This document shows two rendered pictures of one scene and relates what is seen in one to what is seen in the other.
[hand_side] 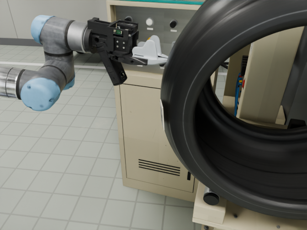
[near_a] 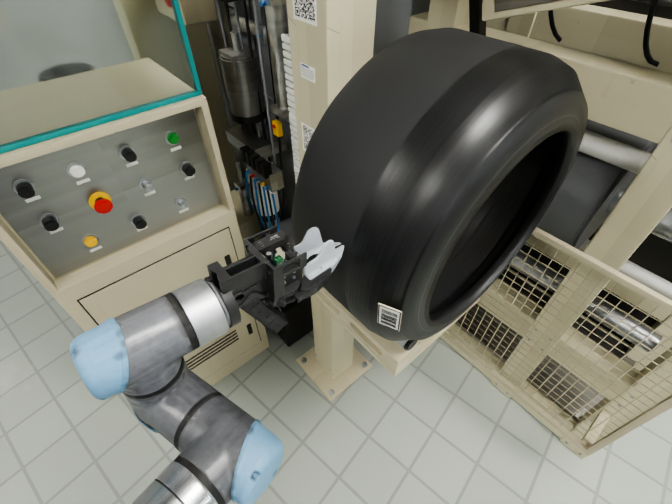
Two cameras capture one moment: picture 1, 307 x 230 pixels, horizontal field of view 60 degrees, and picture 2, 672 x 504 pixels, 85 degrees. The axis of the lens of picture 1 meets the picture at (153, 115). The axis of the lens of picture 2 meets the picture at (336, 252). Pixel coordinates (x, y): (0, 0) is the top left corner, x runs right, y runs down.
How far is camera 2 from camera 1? 0.53 m
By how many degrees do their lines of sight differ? 45
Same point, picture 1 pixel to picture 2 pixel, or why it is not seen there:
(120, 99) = (94, 321)
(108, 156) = (91, 407)
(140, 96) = (131, 291)
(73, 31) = (204, 319)
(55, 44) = (169, 365)
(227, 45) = (473, 206)
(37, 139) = not seen: outside the picture
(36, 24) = (106, 371)
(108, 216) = not seen: hidden behind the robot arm
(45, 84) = (266, 440)
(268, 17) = (507, 159)
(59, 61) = (184, 383)
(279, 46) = not seen: hidden behind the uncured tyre
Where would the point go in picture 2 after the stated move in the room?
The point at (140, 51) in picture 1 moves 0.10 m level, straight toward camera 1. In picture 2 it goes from (315, 264) to (379, 292)
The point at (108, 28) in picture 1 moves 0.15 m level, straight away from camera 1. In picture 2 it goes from (276, 270) to (178, 236)
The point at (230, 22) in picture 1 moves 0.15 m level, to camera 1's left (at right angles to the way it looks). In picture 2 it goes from (477, 182) to (433, 249)
